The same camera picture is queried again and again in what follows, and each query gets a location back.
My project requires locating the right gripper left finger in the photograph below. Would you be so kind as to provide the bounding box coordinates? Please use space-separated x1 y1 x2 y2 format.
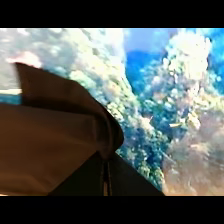
48 151 108 197

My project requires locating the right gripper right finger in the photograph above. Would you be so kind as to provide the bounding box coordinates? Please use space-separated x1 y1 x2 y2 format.
107 152 164 197

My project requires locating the brown garment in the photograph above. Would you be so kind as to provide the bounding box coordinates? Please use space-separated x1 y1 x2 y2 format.
0 61 125 197

